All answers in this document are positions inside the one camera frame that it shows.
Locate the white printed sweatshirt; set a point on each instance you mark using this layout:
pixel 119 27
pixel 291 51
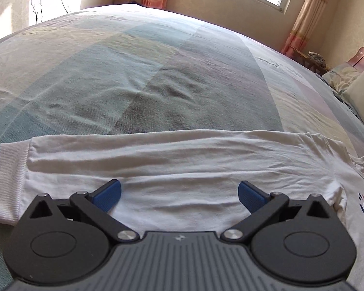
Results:
pixel 170 163

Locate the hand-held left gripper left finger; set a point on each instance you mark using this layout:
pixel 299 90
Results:
pixel 107 194

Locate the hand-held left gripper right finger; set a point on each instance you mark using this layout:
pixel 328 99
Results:
pixel 250 197

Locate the bed with checked sheet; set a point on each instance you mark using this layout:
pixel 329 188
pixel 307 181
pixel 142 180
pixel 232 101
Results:
pixel 139 81

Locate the small pale pillow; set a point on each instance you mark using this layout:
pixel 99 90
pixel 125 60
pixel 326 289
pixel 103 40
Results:
pixel 339 75

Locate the grey cloth bundle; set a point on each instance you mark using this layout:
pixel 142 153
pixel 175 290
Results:
pixel 315 58

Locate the wooden bedside table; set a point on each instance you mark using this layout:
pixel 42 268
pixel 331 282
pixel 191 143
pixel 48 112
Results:
pixel 300 59

